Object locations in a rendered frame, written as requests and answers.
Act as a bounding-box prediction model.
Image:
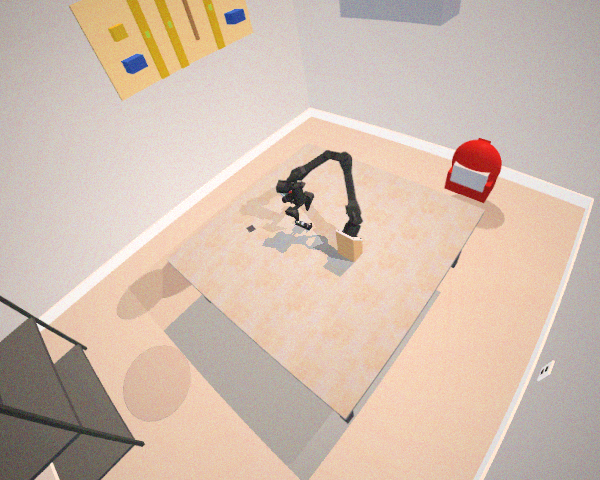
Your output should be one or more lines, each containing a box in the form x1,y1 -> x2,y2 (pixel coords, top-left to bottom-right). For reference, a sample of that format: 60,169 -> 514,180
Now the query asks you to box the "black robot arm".
276,150 -> 363,237

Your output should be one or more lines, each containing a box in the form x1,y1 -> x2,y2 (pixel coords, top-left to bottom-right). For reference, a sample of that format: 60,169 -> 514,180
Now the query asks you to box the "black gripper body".
285,191 -> 314,217

